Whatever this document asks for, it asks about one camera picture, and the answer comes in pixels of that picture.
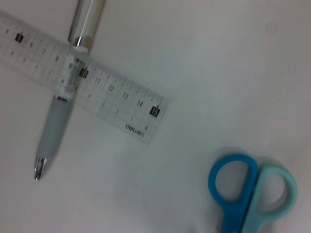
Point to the clear plastic ruler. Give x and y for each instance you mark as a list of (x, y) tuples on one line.
[(116, 104)]

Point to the grey ballpoint pen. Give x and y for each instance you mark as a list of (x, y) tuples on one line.
[(54, 126)]

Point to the blue scissors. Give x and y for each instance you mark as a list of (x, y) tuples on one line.
[(233, 211)]

